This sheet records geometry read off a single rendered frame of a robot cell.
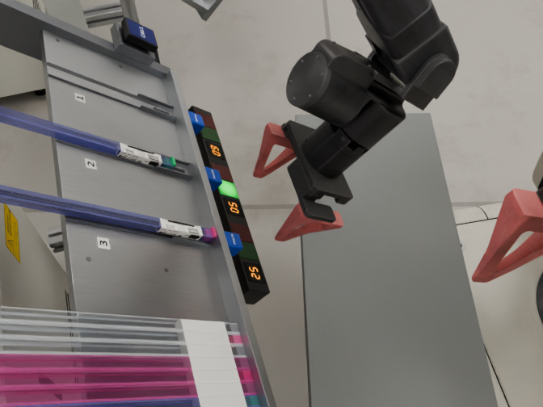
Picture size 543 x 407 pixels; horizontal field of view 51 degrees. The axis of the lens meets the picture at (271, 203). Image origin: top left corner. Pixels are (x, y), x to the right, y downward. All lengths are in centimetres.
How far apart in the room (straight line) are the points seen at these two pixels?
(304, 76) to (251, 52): 147
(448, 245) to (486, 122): 107
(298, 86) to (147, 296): 27
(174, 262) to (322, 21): 160
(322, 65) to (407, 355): 42
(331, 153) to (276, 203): 100
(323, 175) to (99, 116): 30
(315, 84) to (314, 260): 36
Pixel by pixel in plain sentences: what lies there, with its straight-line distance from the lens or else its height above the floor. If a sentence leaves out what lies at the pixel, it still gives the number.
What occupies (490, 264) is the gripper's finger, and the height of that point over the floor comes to 102.
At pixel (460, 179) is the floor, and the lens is 175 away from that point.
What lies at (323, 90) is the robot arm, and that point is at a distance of 54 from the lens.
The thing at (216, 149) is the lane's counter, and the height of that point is 66.
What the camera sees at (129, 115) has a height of 77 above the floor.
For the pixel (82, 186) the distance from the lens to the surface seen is 66.
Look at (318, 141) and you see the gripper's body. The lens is 62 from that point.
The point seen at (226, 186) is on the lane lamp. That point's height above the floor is 66.
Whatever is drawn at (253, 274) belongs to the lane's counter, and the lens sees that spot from 76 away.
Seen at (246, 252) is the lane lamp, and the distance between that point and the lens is 78.
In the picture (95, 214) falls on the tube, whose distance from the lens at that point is 62.
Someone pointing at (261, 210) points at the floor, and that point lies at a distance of 160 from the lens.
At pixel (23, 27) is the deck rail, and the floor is 86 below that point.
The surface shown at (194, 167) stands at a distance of 78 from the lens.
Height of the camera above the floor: 134
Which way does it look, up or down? 56 degrees down
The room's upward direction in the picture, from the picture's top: straight up
